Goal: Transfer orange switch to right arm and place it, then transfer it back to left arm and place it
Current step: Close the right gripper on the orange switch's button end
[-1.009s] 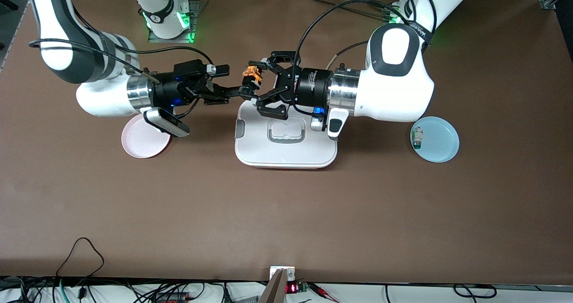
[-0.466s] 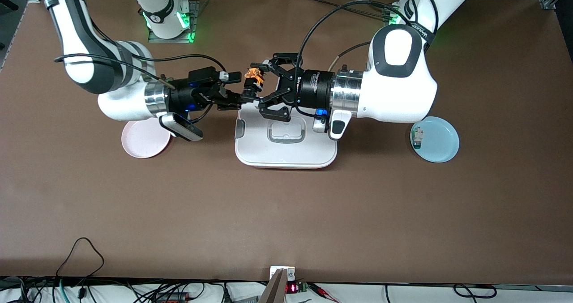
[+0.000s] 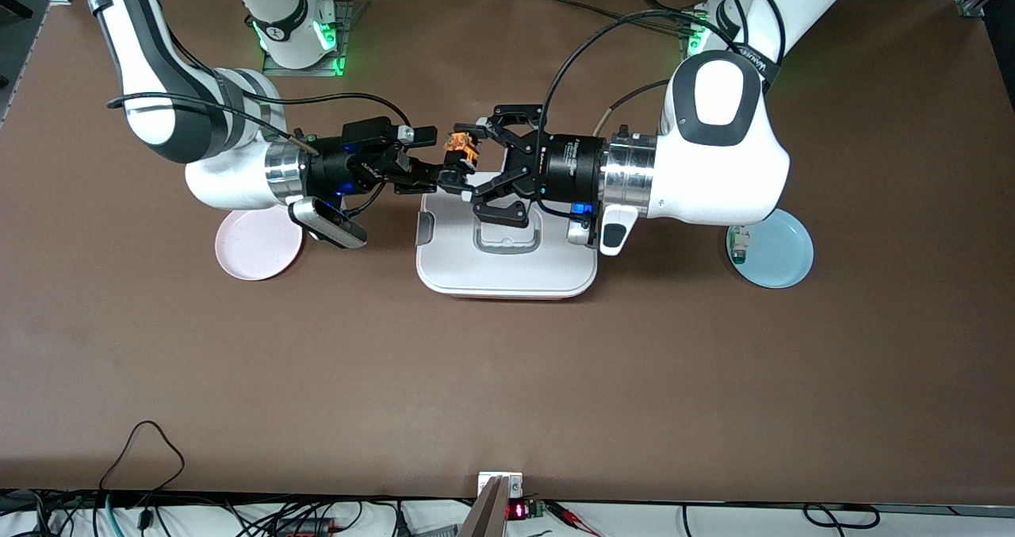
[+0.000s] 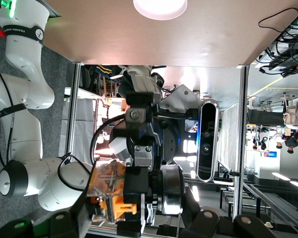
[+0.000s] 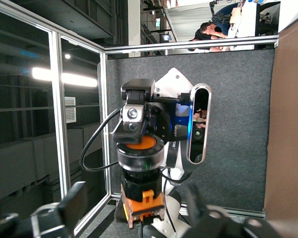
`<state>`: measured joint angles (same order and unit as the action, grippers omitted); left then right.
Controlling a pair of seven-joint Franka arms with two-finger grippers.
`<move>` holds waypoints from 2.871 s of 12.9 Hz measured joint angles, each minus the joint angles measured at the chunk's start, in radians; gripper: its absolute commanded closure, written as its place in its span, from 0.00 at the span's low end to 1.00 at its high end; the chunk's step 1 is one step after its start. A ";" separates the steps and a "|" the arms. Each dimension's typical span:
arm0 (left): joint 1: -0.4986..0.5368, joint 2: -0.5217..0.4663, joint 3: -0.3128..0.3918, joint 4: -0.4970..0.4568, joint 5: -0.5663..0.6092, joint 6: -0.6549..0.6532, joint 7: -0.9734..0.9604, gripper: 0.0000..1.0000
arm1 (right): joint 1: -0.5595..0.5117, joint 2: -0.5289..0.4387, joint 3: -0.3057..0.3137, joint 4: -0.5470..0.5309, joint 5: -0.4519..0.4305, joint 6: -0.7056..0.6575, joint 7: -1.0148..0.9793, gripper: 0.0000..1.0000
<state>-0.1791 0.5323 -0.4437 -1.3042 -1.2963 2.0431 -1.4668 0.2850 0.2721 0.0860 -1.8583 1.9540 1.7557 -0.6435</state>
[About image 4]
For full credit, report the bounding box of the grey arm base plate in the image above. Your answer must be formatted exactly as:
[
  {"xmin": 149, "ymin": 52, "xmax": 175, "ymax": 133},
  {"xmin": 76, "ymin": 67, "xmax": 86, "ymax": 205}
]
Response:
[{"xmin": 41, "ymin": 0, "xmax": 62, "ymax": 18}]

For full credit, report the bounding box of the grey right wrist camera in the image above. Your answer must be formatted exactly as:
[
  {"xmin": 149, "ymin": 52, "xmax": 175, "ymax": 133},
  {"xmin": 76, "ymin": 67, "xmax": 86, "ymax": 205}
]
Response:
[{"xmin": 196, "ymin": 98, "xmax": 221, "ymax": 183}]

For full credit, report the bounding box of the black cable tangle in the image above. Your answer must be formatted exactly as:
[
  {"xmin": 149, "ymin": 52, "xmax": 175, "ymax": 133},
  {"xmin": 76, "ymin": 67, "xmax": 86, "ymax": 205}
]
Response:
[{"xmin": 255, "ymin": 14, "xmax": 298, "ymax": 77}]

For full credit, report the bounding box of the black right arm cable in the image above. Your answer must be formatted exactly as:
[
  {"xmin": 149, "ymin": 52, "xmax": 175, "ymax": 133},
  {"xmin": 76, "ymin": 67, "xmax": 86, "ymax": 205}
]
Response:
[{"xmin": 0, "ymin": 57, "xmax": 126, "ymax": 193}]

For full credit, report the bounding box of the white partition screen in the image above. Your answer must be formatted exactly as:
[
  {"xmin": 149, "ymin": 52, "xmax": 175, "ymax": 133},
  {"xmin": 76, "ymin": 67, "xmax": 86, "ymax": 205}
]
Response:
[{"xmin": 220, "ymin": 103, "xmax": 239, "ymax": 172}]

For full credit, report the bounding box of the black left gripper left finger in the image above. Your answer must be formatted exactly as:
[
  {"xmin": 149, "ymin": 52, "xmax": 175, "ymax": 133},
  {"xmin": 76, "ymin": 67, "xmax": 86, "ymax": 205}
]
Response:
[{"xmin": 0, "ymin": 173, "xmax": 94, "ymax": 238}]

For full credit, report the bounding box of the thin black looped cable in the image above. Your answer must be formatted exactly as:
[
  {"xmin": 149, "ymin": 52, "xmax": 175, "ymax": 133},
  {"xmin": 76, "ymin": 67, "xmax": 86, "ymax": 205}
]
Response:
[{"xmin": 258, "ymin": 7, "xmax": 298, "ymax": 34}]

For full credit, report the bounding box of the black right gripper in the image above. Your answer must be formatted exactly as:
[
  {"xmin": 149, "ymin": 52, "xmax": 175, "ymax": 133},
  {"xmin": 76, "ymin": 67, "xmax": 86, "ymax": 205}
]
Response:
[{"xmin": 114, "ymin": 92, "xmax": 198, "ymax": 195}]

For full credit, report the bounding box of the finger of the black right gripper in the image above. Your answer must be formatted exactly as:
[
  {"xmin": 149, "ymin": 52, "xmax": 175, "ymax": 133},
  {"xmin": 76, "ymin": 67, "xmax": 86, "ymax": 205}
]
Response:
[{"xmin": 116, "ymin": 194, "xmax": 153, "ymax": 236}]

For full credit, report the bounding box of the person in black shirt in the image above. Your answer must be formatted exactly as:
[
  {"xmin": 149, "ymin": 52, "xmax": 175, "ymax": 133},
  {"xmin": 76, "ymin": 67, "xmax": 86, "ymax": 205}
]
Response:
[{"xmin": 284, "ymin": 131, "xmax": 298, "ymax": 154}]

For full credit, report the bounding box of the aluminium frame post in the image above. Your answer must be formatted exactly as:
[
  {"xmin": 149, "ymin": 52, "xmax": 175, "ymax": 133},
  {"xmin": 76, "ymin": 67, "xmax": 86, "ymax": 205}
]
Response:
[
  {"xmin": 234, "ymin": 65, "xmax": 249, "ymax": 221},
  {"xmin": 67, "ymin": 63, "xmax": 81, "ymax": 159}
]

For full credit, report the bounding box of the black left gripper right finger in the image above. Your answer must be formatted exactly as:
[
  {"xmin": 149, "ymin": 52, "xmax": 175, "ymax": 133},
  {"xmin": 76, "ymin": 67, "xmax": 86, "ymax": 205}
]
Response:
[{"xmin": 178, "ymin": 185, "xmax": 276, "ymax": 238}]

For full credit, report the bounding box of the round pink plate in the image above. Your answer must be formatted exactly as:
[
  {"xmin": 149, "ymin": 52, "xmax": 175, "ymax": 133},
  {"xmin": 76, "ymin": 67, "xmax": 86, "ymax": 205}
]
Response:
[{"xmin": 133, "ymin": 0, "xmax": 188, "ymax": 21}]

